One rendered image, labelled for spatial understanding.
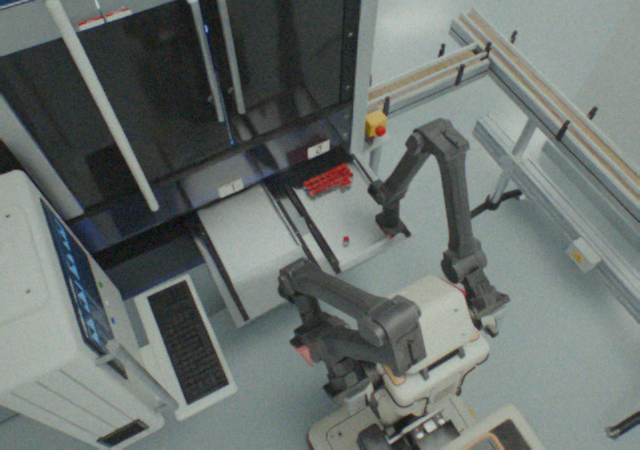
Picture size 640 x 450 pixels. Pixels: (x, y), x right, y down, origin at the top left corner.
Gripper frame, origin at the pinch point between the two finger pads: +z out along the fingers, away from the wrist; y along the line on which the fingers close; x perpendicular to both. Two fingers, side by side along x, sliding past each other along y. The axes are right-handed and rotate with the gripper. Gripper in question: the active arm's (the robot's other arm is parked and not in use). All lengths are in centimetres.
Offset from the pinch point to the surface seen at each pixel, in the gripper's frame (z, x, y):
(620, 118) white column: 33, -143, 21
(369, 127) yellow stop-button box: -16.3, -14.2, 36.2
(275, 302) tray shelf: 3.1, 44.9, 0.1
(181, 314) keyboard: 6, 73, 14
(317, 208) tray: -1.1, 15.6, 24.4
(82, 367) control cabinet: -54, 91, -26
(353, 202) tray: -0.3, 2.9, 20.3
